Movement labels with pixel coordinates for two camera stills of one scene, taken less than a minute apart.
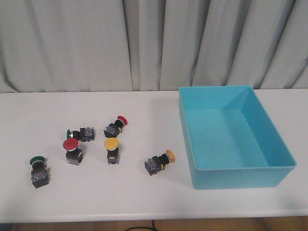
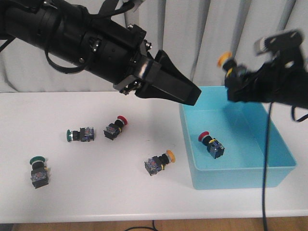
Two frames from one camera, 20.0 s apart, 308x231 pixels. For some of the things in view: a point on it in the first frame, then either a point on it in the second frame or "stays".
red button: [74, 155] -> [214, 147]
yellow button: [111, 144] -> [225, 61]
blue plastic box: [232, 141] stays
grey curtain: [85, 45] stays
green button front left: [40, 172] stays
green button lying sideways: [85, 134] stays
